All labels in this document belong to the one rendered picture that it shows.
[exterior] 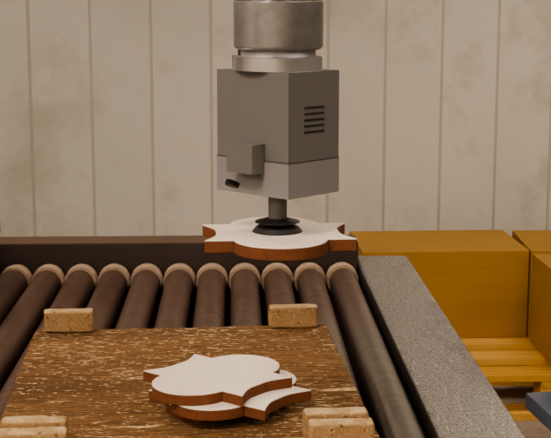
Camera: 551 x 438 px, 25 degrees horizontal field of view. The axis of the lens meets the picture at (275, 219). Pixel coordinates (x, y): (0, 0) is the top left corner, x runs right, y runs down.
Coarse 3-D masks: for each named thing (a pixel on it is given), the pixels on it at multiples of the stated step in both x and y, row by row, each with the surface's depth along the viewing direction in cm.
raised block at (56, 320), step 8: (48, 312) 149; (56, 312) 149; (64, 312) 149; (72, 312) 149; (80, 312) 149; (88, 312) 149; (48, 320) 149; (56, 320) 149; (64, 320) 149; (72, 320) 149; (80, 320) 149; (88, 320) 149; (48, 328) 149; (56, 328) 149; (64, 328) 149; (72, 328) 149; (80, 328) 149; (88, 328) 150
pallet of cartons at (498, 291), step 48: (384, 240) 455; (432, 240) 455; (480, 240) 455; (528, 240) 455; (432, 288) 437; (480, 288) 438; (528, 288) 440; (480, 336) 441; (528, 336) 441; (528, 384) 437
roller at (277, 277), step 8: (272, 264) 194; (280, 264) 194; (264, 272) 193; (272, 272) 191; (280, 272) 190; (288, 272) 193; (264, 280) 191; (272, 280) 186; (280, 280) 185; (288, 280) 187; (264, 288) 188; (272, 288) 181; (280, 288) 180; (288, 288) 181; (272, 296) 176; (280, 296) 175; (288, 296) 175
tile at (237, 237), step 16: (208, 224) 112; (224, 224) 112; (240, 224) 112; (256, 224) 112; (304, 224) 112; (320, 224) 112; (336, 224) 112; (208, 240) 105; (224, 240) 105; (240, 240) 105; (256, 240) 105; (272, 240) 105; (288, 240) 105; (304, 240) 105; (320, 240) 105; (336, 240) 105; (352, 240) 106; (256, 256) 102; (272, 256) 102; (288, 256) 102; (304, 256) 102
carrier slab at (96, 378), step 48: (48, 336) 148; (96, 336) 148; (144, 336) 148; (192, 336) 148; (240, 336) 148; (288, 336) 148; (48, 384) 130; (96, 384) 130; (144, 384) 130; (336, 384) 130; (96, 432) 116; (144, 432) 116; (192, 432) 116; (240, 432) 116; (288, 432) 116
